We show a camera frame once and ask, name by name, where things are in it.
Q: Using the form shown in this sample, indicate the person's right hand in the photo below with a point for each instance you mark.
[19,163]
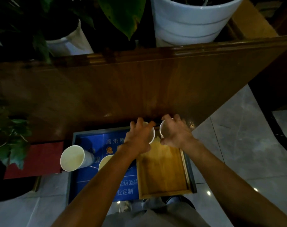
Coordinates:
[180,135]

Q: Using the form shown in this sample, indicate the person's left hand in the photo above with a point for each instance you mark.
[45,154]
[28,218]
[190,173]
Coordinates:
[137,139]

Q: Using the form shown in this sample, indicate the person's left thumb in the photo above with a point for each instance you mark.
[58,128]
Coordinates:
[150,125]

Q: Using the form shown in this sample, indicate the person's left middle finger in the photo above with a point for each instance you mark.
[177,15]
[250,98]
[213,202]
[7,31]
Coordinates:
[132,125]

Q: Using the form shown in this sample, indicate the person's right thumb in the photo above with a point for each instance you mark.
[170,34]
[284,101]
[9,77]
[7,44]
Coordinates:
[164,140]

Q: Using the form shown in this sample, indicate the white paper cup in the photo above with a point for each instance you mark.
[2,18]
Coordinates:
[152,137]
[73,158]
[105,161]
[164,130]

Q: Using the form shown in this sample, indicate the person's left forearm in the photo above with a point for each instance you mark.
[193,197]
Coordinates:
[103,184]

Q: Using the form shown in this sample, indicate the person's right forearm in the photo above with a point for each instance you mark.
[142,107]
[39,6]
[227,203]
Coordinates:
[228,186]

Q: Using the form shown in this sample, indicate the wooden tray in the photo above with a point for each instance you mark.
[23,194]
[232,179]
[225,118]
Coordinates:
[162,170]

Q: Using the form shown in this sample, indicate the brown wooden partition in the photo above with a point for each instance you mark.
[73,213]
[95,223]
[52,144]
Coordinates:
[124,89]

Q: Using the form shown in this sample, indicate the person's right shoe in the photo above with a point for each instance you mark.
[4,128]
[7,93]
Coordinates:
[181,200]

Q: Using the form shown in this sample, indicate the blue printed board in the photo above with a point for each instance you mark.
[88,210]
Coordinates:
[91,179]

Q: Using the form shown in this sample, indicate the person's grey trousers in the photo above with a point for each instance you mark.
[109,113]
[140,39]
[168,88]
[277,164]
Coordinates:
[157,218]

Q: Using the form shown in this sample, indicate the small white plant pot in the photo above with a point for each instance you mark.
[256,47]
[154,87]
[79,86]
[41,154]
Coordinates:
[71,46]

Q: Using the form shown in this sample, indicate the red mat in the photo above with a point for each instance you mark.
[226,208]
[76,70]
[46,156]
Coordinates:
[37,159]

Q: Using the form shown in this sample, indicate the large white ribbed plant pot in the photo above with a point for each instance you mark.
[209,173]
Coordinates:
[190,18]

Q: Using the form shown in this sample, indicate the large-leaved green plant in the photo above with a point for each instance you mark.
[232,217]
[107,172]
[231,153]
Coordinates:
[124,11]

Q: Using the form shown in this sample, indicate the small-leaved green plant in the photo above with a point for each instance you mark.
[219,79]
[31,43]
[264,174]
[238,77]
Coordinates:
[14,141]

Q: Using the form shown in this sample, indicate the dark wooden furniture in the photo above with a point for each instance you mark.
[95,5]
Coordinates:
[276,87]

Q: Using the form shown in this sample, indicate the black plant pot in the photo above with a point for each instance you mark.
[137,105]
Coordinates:
[8,186]

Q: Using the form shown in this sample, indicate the light wooden box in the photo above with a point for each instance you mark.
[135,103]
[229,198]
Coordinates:
[250,21]

